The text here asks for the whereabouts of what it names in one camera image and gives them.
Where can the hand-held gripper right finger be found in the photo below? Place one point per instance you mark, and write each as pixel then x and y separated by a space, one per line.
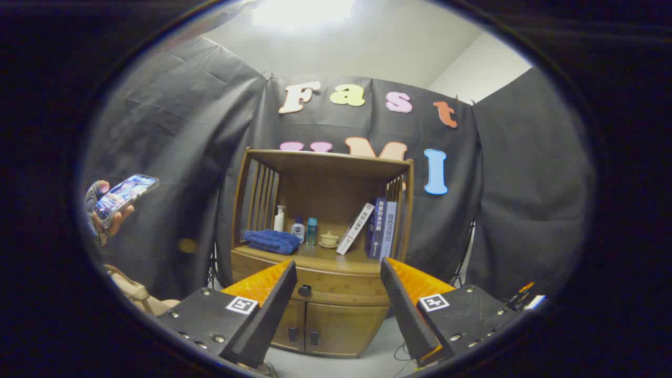
pixel 409 320

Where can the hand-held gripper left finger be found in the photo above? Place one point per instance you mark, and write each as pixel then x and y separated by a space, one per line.
pixel 268 320

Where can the smartphone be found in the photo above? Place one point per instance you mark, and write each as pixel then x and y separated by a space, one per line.
pixel 126 194

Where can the wooden cabinet door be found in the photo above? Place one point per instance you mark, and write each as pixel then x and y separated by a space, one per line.
pixel 346 328
pixel 294 323

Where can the wooden countertop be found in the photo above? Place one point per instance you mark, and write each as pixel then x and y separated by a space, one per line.
pixel 320 257

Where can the wooden cabinet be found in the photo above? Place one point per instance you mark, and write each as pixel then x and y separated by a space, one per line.
pixel 325 194

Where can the black light stand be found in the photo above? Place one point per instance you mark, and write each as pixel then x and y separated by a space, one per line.
pixel 461 262

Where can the folded blue towel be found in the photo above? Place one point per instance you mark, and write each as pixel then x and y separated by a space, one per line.
pixel 270 241

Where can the pale purple book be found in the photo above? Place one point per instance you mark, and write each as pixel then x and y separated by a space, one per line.
pixel 388 231

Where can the white bottle with blue cap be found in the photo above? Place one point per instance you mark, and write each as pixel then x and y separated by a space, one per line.
pixel 298 231

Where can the dark blue book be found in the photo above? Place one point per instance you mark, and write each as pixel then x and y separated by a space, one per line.
pixel 375 231

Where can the white pump bottle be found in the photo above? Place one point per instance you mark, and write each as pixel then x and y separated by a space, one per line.
pixel 279 223

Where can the clear blue bottle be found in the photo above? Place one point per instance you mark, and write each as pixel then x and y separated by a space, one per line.
pixel 312 231

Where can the cream lidded teacup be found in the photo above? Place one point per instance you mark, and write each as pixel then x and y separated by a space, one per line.
pixel 329 240

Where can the white book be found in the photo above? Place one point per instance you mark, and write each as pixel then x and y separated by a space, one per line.
pixel 356 228

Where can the black and orange tool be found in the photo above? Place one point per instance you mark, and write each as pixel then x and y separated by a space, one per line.
pixel 517 298

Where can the person's leg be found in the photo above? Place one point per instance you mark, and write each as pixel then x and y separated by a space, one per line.
pixel 139 296

